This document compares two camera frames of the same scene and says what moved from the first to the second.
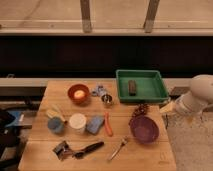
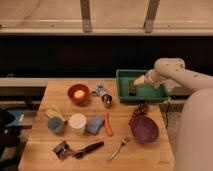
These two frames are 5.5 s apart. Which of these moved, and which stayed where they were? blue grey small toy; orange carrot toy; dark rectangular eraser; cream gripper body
Moved: cream gripper body
Stayed: blue grey small toy; orange carrot toy; dark rectangular eraser
